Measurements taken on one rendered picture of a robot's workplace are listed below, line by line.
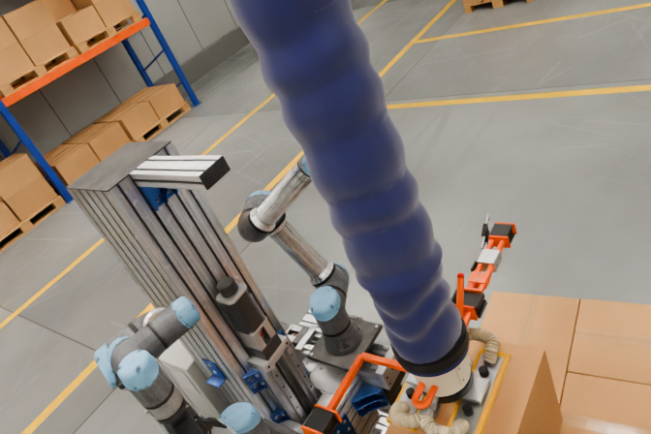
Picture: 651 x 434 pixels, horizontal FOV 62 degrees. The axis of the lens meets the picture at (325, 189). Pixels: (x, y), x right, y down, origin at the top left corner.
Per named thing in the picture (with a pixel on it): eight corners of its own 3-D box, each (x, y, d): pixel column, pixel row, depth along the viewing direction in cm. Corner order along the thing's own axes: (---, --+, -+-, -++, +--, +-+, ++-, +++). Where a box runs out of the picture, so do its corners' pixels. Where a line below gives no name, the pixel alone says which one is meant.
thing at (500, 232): (511, 248, 197) (508, 237, 195) (490, 246, 202) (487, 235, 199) (517, 232, 202) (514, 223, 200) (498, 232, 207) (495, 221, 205)
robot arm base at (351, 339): (318, 351, 207) (308, 333, 203) (338, 321, 216) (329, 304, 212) (350, 360, 198) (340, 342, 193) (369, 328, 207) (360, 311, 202)
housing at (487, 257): (497, 272, 190) (494, 263, 188) (479, 270, 194) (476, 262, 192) (503, 259, 194) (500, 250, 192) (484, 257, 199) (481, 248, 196)
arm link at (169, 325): (182, 326, 172) (211, 324, 128) (153, 351, 167) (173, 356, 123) (159, 298, 171) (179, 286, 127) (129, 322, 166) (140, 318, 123)
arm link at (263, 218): (223, 244, 182) (305, 147, 156) (232, 224, 190) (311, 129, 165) (252, 262, 184) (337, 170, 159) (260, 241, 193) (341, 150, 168)
